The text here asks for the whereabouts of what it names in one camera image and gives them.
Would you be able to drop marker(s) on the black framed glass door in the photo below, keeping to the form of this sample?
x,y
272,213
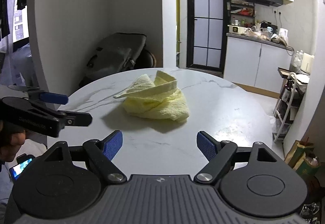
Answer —
x,y
207,18

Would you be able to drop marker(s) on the clear plastic bottles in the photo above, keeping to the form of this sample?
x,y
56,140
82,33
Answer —
x,y
297,60

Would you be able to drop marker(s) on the yellow towel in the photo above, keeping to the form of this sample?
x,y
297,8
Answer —
x,y
157,102

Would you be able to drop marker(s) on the dark chair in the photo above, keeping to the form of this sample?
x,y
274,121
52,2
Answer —
x,y
148,60

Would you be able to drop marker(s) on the wooden tray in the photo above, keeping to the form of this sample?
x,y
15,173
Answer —
x,y
285,72

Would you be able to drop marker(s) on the window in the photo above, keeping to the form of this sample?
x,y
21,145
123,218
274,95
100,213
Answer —
x,y
19,23

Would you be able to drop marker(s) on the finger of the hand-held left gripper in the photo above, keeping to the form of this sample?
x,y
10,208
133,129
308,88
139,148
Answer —
x,y
76,119
54,98

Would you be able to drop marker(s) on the black spice rack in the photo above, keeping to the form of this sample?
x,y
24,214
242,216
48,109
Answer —
x,y
242,11

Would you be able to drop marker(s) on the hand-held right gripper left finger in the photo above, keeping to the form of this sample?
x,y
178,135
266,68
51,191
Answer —
x,y
113,145

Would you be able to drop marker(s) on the wall power socket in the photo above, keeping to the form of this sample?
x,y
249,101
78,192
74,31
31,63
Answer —
x,y
277,12

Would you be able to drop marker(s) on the person's left hand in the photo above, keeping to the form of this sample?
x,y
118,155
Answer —
x,y
11,144

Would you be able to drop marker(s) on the pile of plastic food bags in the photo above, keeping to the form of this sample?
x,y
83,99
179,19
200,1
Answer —
x,y
264,36

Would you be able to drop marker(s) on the green paper bag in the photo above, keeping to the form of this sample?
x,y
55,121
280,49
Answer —
x,y
302,160

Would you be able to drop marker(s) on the white storage trolley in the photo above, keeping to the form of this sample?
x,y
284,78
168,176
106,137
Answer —
x,y
289,104

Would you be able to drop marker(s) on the smartphone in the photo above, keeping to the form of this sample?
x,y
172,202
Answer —
x,y
21,166

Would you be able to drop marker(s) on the white base cabinet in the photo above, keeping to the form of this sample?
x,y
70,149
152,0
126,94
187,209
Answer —
x,y
251,61

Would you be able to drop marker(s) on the sneakers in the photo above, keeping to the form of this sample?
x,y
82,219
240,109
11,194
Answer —
x,y
310,211

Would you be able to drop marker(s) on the cream kitchen appliance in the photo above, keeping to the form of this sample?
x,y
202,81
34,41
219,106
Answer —
x,y
308,62

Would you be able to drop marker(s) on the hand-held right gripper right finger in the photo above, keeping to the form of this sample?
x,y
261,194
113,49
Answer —
x,y
207,146

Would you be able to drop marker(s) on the dark wine bottle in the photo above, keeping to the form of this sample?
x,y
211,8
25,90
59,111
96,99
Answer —
x,y
287,90

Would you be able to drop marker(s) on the yellow pipe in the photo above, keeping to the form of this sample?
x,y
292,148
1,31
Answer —
x,y
177,10

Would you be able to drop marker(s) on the grey backpack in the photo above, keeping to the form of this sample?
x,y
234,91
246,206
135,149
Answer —
x,y
114,53

